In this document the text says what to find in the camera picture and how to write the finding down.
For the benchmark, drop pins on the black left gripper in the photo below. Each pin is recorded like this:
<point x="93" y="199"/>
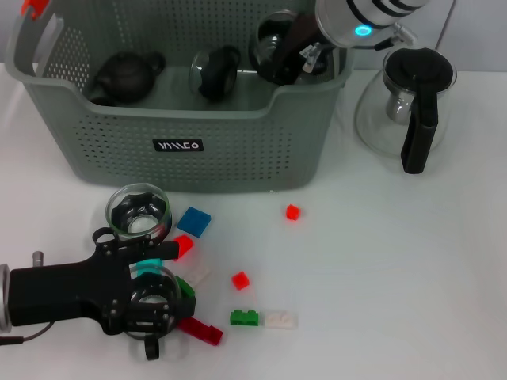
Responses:
<point x="67" y="293"/>

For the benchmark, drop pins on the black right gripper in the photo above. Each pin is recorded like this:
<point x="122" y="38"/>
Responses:
<point x="301" y="43"/>

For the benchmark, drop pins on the glass teacup with black sleeve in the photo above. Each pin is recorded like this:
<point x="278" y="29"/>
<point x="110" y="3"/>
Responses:
<point x="269" y="43"/>
<point x="216" y="75"/>
<point x="154" y="286"/>
<point x="138" y="221"/>

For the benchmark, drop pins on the grey-green perforated storage bin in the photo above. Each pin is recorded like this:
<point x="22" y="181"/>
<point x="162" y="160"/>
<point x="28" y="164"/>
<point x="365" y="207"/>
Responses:
<point x="237" y="150"/>

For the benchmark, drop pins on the green building brick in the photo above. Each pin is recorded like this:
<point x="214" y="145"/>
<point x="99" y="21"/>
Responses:
<point x="185" y="286"/>

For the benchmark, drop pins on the teal flat building brick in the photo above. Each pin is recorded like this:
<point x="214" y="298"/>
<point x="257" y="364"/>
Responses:
<point x="148" y="266"/>

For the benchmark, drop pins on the white two-stud plate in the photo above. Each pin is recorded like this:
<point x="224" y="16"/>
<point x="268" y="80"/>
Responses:
<point x="198" y="274"/>
<point x="279" y="320"/>

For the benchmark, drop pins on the red sloped building brick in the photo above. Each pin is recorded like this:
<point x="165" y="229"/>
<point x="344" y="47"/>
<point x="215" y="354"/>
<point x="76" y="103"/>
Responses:
<point x="185" y="244"/>

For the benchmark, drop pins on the dark red long brick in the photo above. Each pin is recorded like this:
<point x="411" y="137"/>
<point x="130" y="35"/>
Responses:
<point x="204" y="332"/>

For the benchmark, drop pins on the blue flat building brick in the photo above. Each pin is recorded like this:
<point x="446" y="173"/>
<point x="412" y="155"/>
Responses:
<point x="194" y="221"/>

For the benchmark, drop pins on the small red cube brick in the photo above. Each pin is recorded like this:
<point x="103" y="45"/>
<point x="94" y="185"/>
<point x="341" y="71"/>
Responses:
<point x="292" y="212"/>
<point x="240" y="281"/>

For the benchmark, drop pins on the green two-stud brick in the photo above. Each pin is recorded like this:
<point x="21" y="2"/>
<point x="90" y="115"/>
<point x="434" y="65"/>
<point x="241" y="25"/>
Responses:
<point x="245" y="318"/>

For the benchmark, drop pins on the black clay teapot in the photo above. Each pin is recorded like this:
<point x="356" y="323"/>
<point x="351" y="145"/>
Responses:
<point x="126" y="77"/>

